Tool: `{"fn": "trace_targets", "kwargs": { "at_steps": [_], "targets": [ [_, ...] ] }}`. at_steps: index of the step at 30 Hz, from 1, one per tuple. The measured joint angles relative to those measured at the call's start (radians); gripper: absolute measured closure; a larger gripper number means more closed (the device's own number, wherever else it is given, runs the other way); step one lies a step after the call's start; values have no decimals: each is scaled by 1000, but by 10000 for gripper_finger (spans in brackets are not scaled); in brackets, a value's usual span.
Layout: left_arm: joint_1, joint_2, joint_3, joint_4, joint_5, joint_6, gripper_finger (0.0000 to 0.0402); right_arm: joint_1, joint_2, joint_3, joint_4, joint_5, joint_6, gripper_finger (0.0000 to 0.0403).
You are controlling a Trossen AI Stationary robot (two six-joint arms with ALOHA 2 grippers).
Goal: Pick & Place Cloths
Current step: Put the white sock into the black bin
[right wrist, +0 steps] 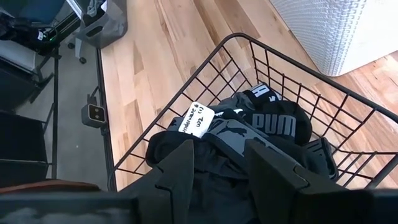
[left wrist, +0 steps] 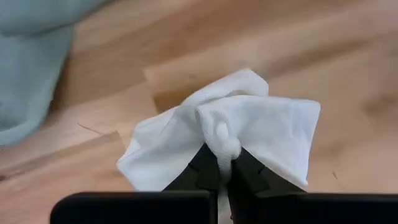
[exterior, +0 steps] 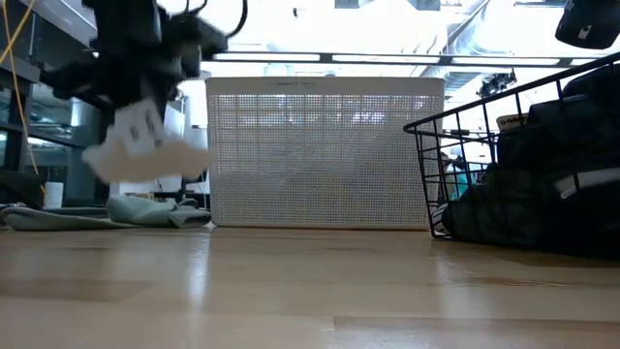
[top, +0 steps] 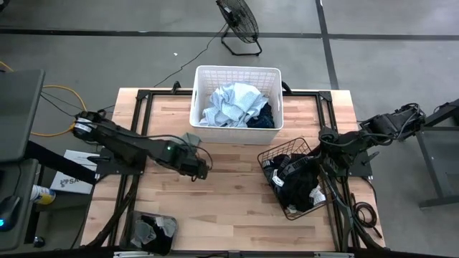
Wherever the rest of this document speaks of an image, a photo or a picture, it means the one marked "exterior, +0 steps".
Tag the white cloth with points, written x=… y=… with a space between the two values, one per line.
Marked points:
x=135 y=145

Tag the black cloth with grey print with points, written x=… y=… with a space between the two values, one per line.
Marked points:
x=581 y=140

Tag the grey and black shorts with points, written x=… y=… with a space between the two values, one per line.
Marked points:
x=504 y=208

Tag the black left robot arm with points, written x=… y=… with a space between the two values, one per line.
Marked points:
x=126 y=19

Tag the sage green cloth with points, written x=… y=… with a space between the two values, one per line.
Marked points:
x=140 y=211

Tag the white paper roll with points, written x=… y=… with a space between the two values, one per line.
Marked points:
x=53 y=194

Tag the ceiling light bar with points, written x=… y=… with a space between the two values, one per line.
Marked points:
x=387 y=58

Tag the white perforated plastic basket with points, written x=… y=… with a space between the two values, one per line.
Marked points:
x=324 y=155

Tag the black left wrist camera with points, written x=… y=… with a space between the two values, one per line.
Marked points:
x=198 y=46

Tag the black ceiling camera cluster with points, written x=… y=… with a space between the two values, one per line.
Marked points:
x=496 y=83

